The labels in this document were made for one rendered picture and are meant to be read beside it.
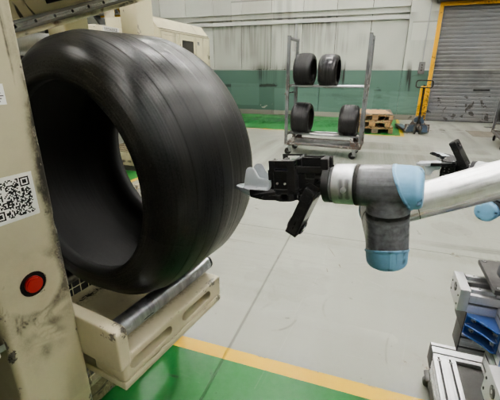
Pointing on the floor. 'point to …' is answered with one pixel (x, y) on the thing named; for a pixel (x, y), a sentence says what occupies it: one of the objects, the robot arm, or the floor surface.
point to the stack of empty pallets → (378, 121)
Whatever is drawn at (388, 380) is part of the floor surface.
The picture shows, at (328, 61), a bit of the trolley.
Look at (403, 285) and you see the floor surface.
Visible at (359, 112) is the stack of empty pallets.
